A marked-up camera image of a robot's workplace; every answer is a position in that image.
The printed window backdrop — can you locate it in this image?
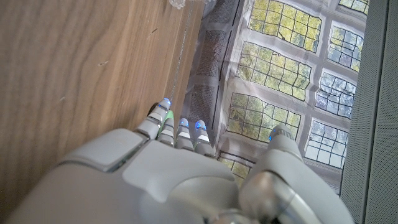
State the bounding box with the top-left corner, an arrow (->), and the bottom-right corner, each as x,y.
180,0 -> 371,194

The clear bubble wrap sheet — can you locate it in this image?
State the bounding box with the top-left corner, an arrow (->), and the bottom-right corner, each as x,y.
169,0 -> 215,10

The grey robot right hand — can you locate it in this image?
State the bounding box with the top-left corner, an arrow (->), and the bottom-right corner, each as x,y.
6,98 -> 355,224

